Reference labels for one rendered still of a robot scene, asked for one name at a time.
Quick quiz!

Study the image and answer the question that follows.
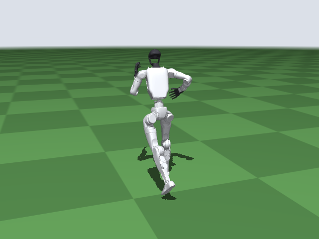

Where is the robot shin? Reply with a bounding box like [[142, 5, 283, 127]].
[[153, 147, 170, 185], [163, 139, 171, 171]]

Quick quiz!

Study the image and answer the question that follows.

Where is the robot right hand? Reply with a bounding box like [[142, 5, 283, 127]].
[[169, 87, 184, 99]]

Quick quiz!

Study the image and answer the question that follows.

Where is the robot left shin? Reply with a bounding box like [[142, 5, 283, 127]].
[[153, 147, 170, 185]]

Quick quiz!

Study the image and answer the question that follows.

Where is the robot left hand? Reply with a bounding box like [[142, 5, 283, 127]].
[[134, 62, 140, 78]]

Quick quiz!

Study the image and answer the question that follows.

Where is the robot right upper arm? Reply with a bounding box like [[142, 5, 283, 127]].
[[167, 68, 192, 84]]

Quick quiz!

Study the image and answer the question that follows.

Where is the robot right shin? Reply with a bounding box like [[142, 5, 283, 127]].
[[163, 139, 171, 171]]

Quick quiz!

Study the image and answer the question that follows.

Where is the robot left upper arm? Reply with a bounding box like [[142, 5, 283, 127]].
[[130, 70, 147, 96]]

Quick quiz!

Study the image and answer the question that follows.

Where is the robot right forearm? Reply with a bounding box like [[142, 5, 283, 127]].
[[178, 82, 191, 92]]

